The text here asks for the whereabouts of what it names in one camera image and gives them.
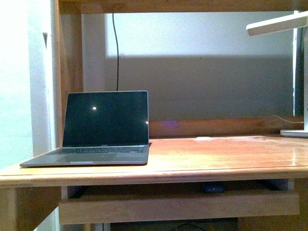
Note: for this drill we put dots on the white round sticker on desk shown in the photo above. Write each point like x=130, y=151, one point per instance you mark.
x=203, y=138

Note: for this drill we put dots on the grey open laptop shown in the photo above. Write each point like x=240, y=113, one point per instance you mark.
x=101, y=128

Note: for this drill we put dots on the wooden pull-out keyboard tray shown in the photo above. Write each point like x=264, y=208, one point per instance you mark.
x=177, y=201

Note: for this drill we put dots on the white desk lamp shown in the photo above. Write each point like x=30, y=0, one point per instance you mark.
x=297, y=20

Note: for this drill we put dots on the dark grey computer mouse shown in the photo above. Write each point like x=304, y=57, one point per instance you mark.
x=213, y=188

